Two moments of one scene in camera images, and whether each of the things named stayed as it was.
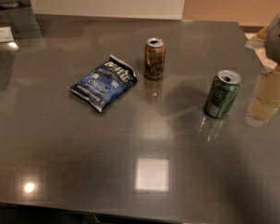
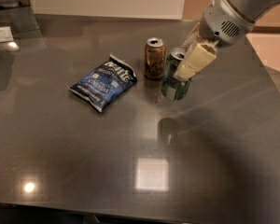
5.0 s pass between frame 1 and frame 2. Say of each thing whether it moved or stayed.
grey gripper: moved
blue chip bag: stayed
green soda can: moved
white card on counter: stayed
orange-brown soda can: stayed
